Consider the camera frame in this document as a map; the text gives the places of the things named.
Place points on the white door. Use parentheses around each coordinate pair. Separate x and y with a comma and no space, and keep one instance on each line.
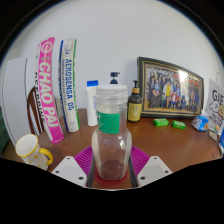
(15,100)

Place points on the white lotion tube blue cap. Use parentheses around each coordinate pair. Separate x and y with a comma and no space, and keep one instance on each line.
(91,106)

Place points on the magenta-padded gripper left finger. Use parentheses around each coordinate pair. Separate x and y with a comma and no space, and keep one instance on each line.
(68,169)

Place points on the dark wooden chair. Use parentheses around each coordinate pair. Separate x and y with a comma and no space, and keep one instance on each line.
(33,113)

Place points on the framed group photo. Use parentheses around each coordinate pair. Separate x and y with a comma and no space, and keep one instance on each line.
(170,90)

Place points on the white paper gift bag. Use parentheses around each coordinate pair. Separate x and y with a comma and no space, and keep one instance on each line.
(216,105)

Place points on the small snack packet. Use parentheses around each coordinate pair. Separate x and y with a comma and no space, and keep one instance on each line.
(213,135)

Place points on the amber pump bottle yellow label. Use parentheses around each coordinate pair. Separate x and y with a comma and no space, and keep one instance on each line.
(134,110)

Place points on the clear bottle with green label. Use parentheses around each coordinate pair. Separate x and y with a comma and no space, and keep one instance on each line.
(111,140)

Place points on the small green packet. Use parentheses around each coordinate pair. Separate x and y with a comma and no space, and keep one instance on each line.
(161,122)
(179,125)

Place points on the dark blue pump bottle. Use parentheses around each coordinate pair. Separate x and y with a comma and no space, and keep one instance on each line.
(114,78)

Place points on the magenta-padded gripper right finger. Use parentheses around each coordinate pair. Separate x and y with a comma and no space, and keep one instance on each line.
(154,169)

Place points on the blue tissue pack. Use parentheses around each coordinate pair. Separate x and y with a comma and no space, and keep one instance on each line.
(200,124)

